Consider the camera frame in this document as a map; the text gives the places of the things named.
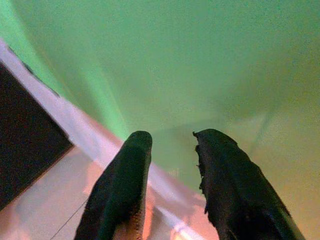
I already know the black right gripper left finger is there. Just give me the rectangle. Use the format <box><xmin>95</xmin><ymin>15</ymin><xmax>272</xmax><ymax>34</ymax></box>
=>
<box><xmin>74</xmin><ymin>130</ymin><xmax>153</xmax><ymax>240</ymax></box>

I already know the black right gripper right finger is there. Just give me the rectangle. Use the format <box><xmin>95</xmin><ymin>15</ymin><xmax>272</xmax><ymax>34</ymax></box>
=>
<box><xmin>192</xmin><ymin>128</ymin><xmax>306</xmax><ymax>240</ymax></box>

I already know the white baseboard strip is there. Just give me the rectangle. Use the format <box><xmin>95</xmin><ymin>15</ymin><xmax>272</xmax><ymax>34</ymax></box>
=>
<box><xmin>0</xmin><ymin>38</ymin><xmax>213</xmax><ymax>240</ymax></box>

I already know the dark furniture panel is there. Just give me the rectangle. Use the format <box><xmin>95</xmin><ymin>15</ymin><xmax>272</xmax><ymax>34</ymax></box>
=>
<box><xmin>0</xmin><ymin>62</ymin><xmax>75</xmax><ymax>211</ymax></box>

